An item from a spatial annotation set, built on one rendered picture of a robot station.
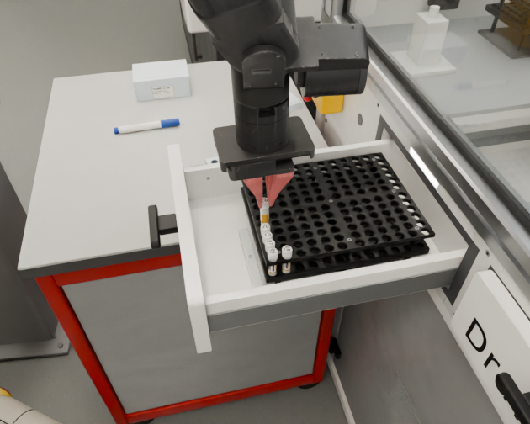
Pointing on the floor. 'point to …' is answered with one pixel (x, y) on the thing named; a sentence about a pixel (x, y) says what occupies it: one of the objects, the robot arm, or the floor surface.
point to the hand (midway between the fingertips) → (264, 198)
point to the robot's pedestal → (9, 270)
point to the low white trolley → (156, 389)
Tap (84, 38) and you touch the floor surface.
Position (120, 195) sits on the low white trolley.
